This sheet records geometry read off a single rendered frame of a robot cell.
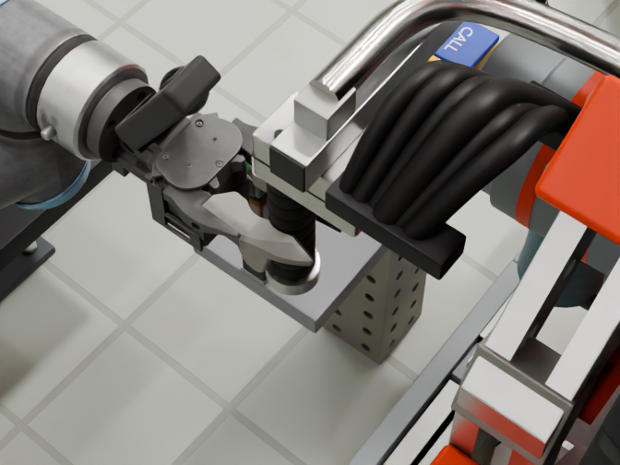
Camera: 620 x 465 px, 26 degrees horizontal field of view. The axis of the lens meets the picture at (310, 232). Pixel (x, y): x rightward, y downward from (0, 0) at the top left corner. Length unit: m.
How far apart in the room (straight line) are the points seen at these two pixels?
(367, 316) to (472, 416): 0.98
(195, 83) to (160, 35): 1.25
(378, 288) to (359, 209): 0.87
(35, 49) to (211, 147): 0.17
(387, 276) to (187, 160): 0.67
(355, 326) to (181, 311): 0.26
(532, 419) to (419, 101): 0.20
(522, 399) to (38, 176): 0.57
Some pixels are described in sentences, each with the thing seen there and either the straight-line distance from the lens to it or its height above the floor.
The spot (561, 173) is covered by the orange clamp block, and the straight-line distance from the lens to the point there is 0.67.
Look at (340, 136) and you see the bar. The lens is 0.88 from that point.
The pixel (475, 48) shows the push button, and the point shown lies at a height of 0.48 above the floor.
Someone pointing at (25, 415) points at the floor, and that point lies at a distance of 1.88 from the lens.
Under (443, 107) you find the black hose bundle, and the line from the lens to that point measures 0.81.
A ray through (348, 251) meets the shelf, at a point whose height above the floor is 0.45.
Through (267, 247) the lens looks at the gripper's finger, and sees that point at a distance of 1.00.
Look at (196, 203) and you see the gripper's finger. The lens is 1.02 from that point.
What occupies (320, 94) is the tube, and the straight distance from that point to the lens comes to 0.86.
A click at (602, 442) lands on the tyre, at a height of 1.02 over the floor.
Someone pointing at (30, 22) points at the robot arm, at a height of 0.85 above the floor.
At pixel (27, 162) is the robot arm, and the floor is 0.71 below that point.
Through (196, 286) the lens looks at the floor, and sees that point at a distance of 1.94.
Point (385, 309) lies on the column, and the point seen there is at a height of 0.16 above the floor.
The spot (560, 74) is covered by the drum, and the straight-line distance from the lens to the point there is 0.99.
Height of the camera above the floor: 1.68
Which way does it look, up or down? 58 degrees down
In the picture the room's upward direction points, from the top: straight up
